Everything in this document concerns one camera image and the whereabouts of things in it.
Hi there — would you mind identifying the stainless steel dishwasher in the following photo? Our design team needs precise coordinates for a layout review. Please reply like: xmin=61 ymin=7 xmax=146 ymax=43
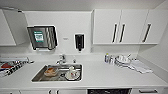
xmin=87 ymin=87 xmax=133 ymax=94

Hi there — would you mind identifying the white drawer stack beside dishwasher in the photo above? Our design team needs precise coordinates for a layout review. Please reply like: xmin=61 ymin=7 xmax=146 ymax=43
xmin=131 ymin=87 xmax=168 ymax=94

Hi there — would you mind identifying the black soap dispenser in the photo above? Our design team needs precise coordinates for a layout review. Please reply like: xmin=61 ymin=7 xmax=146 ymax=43
xmin=73 ymin=33 xmax=86 ymax=53

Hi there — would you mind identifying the small bottle with blue label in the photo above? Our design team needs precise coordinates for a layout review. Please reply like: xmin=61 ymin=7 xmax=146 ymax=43
xmin=104 ymin=53 xmax=111 ymax=64

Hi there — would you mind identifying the chrome sink faucet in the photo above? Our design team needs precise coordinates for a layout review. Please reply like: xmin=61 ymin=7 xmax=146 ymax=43
xmin=55 ymin=54 xmax=68 ymax=65

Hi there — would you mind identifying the white mug on plate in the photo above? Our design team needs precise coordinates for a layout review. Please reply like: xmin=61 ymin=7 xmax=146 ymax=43
xmin=64 ymin=65 xmax=82 ymax=81

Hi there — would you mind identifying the clear container with orange food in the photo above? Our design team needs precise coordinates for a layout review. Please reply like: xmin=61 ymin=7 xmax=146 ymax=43
xmin=44 ymin=66 xmax=59 ymax=77

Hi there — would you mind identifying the steel paper towel dispenser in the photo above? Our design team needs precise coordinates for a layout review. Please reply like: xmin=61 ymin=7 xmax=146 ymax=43
xmin=26 ymin=24 xmax=58 ymax=52

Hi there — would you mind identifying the stainless steel sink basin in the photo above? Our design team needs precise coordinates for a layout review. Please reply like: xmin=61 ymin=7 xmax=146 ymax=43
xmin=30 ymin=63 xmax=84 ymax=83

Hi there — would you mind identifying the white dish cloth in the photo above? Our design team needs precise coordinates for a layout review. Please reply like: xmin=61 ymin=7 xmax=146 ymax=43
xmin=128 ymin=59 xmax=154 ymax=74

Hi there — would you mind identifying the white wall outlet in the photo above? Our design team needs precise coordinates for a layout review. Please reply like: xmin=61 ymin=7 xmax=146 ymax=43
xmin=88 ymin=46 xmax=94 ymax=54

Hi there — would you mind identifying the white wide wall cabinet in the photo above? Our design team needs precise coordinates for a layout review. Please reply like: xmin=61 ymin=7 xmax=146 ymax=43
xmin=92 ymin=8 xmax=168 ymax=46

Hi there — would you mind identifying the white double-door wall cabinet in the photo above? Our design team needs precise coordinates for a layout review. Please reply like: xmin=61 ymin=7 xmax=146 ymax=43
xmin=0 ymin=8 xmax=29 ymax=48

